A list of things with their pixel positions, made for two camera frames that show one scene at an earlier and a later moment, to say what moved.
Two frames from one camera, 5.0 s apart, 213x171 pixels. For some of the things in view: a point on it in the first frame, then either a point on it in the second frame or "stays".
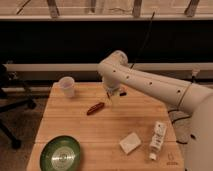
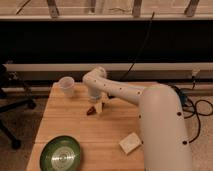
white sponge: (130, 143) stays
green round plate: (60, 153) stays
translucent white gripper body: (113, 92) to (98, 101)
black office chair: (7, 104) stays
